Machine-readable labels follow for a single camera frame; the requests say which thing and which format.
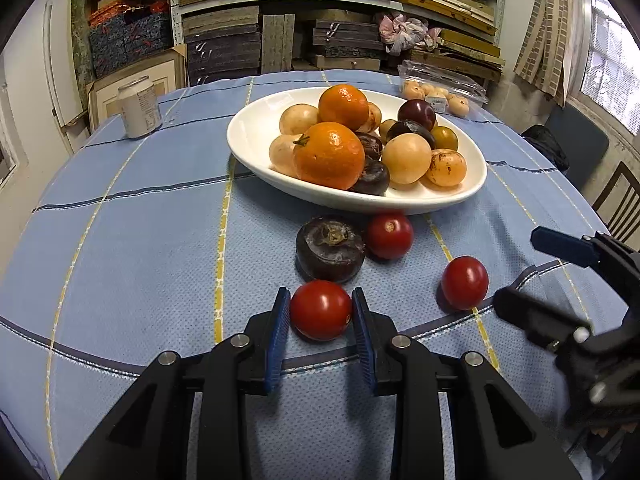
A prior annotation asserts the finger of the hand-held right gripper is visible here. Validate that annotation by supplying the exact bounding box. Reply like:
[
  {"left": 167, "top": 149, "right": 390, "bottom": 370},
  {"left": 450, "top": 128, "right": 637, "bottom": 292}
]
[
  {"left": 492, "top": 285, "right": 595, "bottom": 357},
  {"left": 530, "top": 226, "right": 640, "bottom": 281}
]

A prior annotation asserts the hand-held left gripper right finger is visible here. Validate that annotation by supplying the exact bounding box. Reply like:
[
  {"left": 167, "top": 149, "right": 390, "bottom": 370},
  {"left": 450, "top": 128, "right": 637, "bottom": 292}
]
[{"left": 351, "top": 287, "right": 583, "bottom": 480}]

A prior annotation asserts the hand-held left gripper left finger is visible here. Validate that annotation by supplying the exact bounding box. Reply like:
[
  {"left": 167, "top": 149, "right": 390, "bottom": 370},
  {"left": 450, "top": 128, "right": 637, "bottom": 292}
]
[{"left": 60, "top": 287, "right": 292, "bottom": 480}]

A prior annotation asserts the red cherry tomato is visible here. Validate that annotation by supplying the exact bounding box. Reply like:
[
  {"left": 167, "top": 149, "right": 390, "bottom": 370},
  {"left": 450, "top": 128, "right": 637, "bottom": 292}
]
[
  {"left": 290, "top": 280, "right": 353, "bottom": 342},
  {"left": 441, "top": 255, "right": 490, "bottom": 311},
  {"left": 366, "top": 212, "right": 415, "bottom": 261}
]

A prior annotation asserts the dark brown round fruit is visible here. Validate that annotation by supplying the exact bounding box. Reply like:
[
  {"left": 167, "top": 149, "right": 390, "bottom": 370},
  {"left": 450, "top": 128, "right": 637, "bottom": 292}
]
[
  {"left": 350, "top": 157, "right": 391, "bottom": 197},
  {"left": 356, "top": 132, "right": 385, "bottom": 161},
  {"left": 295, "top": 215, "right": 368, "bottom": 282}
]

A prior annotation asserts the yellow green tomato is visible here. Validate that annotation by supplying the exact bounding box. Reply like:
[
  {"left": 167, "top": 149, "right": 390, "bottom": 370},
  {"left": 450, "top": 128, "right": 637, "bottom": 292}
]
[{"left": 430, "top": 126, "right": 460, "bottom": 152}]

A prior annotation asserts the dark purple plum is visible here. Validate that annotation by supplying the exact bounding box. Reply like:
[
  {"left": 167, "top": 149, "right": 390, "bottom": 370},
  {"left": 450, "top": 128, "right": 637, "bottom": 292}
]
[{"left": 386, "top": 120, "right": 437, "bottom": 150}]

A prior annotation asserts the dark red plum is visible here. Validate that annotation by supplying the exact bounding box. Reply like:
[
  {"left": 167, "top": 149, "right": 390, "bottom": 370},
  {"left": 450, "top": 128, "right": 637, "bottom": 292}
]
[{"left": 397, "top": 99, "right": 437, "bottom": 131}]

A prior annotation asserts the white oval plate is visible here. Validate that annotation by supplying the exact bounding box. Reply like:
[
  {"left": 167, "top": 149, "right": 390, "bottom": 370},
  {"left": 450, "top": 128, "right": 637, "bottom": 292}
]
[{"left": 226, "top": 86, "right": 488, "bottom": 216}]

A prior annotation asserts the small orange mandarin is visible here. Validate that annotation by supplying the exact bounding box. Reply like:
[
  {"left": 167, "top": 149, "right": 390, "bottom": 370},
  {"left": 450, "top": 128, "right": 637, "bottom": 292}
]
[{"left": 318, "top": 84, "right": 371, "bottom": 131}]

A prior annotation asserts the wooden chair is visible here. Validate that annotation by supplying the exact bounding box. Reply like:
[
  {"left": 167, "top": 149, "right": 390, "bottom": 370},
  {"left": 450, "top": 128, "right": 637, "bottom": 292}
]
[{"left": 592, "top": 160, "right": 640, "bottom": 246}]

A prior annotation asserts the black jacket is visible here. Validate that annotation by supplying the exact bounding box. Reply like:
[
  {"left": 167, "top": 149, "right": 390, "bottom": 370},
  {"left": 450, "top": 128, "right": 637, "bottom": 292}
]
[{"left": 521, "top": 124, "right": 571, "bottom": 173}]

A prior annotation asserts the dark blue chair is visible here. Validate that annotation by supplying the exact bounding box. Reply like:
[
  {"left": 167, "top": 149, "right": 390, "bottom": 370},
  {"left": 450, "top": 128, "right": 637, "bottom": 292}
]
[{"left": 542, "top": 102, "right": 611, "bottom": 188}]

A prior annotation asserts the bright lattice window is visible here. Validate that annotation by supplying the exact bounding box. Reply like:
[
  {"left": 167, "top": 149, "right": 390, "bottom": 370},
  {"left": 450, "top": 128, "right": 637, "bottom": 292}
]
[{"left": 580, "top": 0, "right": 640, "bottom": 136}]

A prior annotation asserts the brick pattern curtain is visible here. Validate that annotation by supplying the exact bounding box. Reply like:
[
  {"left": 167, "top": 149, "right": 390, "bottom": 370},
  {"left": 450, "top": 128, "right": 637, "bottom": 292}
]
[{"left": 514, "top": 0, "right": 576, "bottom": 108}]

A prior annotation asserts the clear plastic clamshell box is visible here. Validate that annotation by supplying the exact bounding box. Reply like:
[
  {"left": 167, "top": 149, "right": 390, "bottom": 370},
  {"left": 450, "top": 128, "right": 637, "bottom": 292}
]
[{"left": 398, "top": 59, "right": 488, "bottom": 118}]

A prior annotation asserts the crumpled pink white cloth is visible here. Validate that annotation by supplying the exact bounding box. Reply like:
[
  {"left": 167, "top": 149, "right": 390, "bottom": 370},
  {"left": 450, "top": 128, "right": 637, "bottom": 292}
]
[{"left": 377, "top": 11, "right": 441, "bottom": 56}]

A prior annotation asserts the white drink can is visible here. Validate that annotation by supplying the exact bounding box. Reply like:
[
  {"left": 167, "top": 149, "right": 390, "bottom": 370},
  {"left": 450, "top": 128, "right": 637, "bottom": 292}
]
[{"left": 117, "top": 76, "right": 163, "bottom": 139}]

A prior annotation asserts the shelf of stacked boards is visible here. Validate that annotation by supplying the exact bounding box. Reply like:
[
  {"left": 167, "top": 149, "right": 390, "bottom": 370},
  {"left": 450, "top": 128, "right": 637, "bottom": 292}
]
[{"left": 80, "top": 0, "right": 506, "bottom": 86}]

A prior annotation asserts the white metal shelving unit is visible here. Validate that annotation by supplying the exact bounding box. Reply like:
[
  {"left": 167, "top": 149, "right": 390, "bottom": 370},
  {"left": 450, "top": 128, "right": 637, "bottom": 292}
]
[{"left": 70, "top": 0, "right": 506, "bottom": 86}]

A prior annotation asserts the white board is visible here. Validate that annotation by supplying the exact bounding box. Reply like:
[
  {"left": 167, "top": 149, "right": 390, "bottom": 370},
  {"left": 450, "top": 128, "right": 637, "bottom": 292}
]
[{"left": 42, "top": 0, "right": 76, "bottom": 128}]

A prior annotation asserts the grey marble slab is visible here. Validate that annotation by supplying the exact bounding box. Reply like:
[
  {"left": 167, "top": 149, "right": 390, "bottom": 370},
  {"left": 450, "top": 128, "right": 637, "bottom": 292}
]
[{"left": 70, "top": 0, "right": 98, "bottom": 88}]

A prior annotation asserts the beige picture frame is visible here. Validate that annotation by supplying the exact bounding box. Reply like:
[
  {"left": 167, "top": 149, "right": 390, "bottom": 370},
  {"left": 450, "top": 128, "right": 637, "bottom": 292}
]
[{"left": 86, "top": 45, "right": 188, "bottom": 133}]

